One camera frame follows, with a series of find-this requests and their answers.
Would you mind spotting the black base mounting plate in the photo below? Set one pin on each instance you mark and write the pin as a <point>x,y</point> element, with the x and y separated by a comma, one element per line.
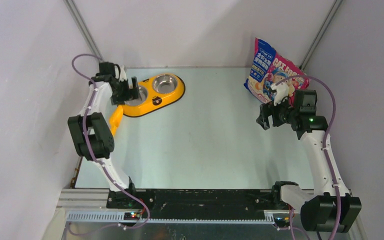
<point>207,203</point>

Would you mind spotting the aluminium left corner post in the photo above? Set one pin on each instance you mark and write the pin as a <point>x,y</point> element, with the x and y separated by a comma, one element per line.
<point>83,28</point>

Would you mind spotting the yellow double pet bowl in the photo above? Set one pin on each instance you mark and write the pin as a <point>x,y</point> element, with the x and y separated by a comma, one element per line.
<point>155,93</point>

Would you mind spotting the aluminium corner post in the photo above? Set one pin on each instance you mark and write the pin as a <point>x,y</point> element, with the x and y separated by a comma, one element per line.
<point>336,5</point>
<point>83,28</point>

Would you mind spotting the grey slotted cable duct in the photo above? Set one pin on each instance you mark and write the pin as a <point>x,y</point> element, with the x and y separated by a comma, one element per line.
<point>126,217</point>

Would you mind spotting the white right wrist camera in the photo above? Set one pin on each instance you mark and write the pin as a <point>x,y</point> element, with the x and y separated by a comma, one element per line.
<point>281,90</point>

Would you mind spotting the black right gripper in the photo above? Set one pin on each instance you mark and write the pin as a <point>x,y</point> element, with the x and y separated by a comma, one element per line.
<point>267,109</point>

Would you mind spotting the colourful cat food bag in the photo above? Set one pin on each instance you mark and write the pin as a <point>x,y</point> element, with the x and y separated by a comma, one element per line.
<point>268,68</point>

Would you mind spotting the yellow plastic food scoop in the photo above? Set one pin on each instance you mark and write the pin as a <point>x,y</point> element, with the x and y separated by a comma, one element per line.
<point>115,119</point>

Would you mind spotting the aluminium front frame rail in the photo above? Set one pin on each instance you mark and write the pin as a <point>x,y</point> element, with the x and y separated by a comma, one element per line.
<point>95,200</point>

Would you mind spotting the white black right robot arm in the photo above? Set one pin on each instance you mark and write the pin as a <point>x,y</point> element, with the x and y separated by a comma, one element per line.
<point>318,172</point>

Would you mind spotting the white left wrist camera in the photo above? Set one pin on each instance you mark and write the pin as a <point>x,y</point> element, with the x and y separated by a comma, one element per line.
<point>122,76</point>

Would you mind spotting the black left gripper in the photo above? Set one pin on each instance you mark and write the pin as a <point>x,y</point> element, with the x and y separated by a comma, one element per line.
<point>134,93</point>

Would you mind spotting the aluminium right corner post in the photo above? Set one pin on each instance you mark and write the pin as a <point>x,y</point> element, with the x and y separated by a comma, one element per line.
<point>336,5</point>

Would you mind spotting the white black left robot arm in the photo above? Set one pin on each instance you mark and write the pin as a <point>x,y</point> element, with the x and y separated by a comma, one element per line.
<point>92,134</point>

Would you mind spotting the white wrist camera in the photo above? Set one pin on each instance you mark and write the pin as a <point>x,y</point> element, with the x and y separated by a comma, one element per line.
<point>281,90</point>
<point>122,76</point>

